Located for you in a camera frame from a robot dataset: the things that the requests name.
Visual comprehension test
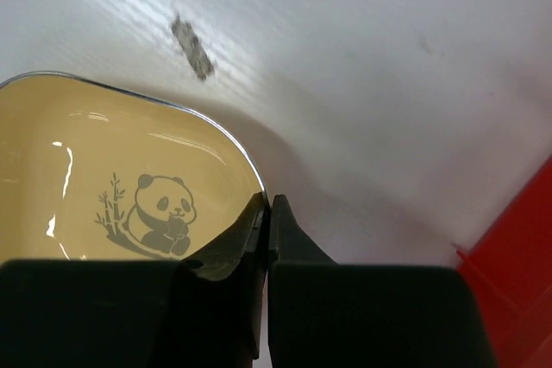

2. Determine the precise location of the yellow square panda plate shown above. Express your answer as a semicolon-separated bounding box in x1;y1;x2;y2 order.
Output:
1;72;266;261

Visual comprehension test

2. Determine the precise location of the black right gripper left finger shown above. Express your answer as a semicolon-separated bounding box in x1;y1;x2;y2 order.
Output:
1;194;264;367

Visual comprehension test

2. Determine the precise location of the red plastic bin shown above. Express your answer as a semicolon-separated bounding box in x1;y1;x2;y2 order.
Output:
456;161;551;367

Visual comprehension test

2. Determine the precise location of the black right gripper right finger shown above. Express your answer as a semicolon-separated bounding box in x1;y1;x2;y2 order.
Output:
267;195;497;367

